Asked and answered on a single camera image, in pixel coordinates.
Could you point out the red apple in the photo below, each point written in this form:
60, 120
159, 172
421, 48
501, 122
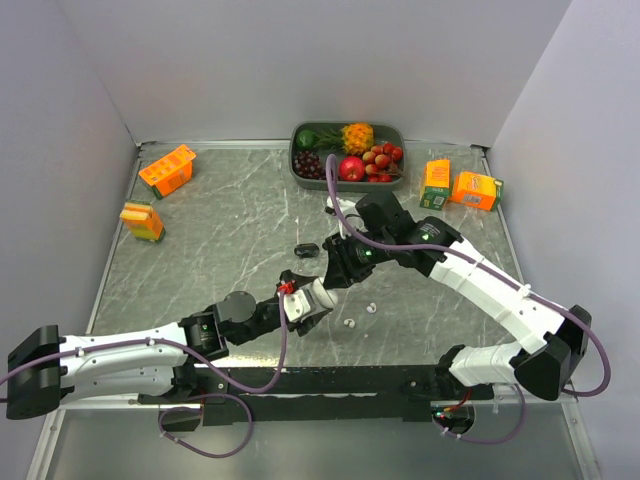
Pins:
351, 169

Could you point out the yellow orange carton left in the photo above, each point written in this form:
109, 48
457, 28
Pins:
143, 222

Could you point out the red lychee bunch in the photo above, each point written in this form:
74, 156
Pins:
383, 163

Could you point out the orange juice carton far left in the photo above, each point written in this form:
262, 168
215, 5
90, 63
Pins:
170, 172

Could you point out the dark grape bunch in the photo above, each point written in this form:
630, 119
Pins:
310, 165

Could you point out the orange pineapple toy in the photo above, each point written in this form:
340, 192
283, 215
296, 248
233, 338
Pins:
352, 139

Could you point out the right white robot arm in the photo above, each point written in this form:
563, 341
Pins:
549, 341

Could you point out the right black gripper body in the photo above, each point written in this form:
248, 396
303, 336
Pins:
359, 253

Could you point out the green yellow carton right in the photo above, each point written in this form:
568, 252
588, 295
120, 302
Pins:
436, 184

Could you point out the green lime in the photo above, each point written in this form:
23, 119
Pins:
305, 139

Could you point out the orange carton far right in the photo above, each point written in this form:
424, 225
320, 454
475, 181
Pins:
476, 190

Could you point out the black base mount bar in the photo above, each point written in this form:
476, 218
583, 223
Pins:
406, 392

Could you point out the white earbud charging case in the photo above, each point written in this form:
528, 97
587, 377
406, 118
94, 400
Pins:
327, 298

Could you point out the grey fruit tray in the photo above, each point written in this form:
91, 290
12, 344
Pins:
382, 133

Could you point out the black earbud charging case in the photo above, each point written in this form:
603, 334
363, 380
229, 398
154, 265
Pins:
307, 250

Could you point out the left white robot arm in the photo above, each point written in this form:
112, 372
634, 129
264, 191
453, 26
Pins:
48, 370

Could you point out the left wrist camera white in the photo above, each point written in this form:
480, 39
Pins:
298, 302

